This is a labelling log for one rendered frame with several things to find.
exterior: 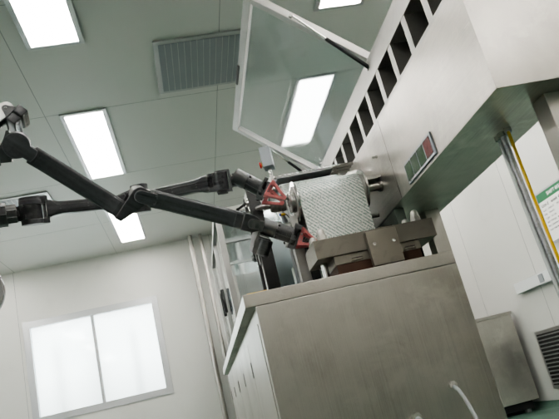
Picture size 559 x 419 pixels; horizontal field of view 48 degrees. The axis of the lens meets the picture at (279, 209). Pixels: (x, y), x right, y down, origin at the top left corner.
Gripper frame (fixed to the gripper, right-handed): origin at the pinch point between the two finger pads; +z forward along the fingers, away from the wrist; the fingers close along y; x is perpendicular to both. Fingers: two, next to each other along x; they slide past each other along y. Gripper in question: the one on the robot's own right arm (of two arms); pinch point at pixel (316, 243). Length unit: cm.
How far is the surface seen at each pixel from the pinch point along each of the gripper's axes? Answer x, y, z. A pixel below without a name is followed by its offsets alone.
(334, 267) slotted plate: -11.1, 16.7, 6.2
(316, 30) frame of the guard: 73, 14, -23
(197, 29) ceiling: 145, -120, -95
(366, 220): 13.4, 0.3, 14.6
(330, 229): 6.4, 0.2, 3.3
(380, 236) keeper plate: 1.4, 22.0, 16.8
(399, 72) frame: 50, 37, 7
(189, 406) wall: -54, -556, -43
